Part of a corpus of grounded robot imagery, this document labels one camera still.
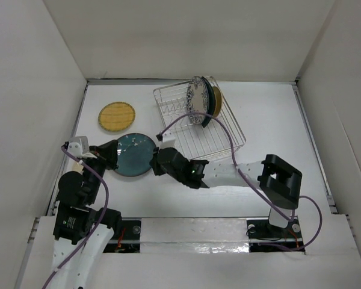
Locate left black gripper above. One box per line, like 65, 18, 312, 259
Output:
83, 138, 119, 202

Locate dark blue round plate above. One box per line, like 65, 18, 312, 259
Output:
115, 133, 156, 177

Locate teal square plate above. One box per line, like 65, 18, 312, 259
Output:
202, 76, 216, 128

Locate blue floral white plate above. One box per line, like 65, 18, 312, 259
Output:
186, 76, 209, 125

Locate yellow black patterned plate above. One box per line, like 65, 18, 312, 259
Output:
212, 86, 223, 117

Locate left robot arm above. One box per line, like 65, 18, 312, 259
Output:
44, 137, 122, 288

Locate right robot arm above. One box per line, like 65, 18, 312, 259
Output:
150, 148, 302, 237

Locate yellow woven round plate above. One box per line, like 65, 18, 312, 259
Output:
97, 102, 136, 132

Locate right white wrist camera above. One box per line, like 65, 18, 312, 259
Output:
156, 129, 176, 149

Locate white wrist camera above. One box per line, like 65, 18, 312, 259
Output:
156, 129, 176, 149
65, 136, 90, 158

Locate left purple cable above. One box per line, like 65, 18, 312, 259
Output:
42, 143, 111, 289

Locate purple cable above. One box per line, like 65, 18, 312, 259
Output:
158, 111, 323, 252
42, 143, 111, 289

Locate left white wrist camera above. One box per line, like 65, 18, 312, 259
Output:
65, 136, 90, 158

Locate wire dish rack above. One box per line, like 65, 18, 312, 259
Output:
153, 81, 246, 160

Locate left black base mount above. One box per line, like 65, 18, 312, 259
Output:
103, 219, 141, 253

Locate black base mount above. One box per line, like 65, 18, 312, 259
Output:
246, 219, 304, 252
103, 219, 141, 253

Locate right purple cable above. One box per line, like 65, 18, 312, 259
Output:
158, 111, 323, 252

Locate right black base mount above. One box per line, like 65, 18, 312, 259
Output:
246, 219, 304, 252

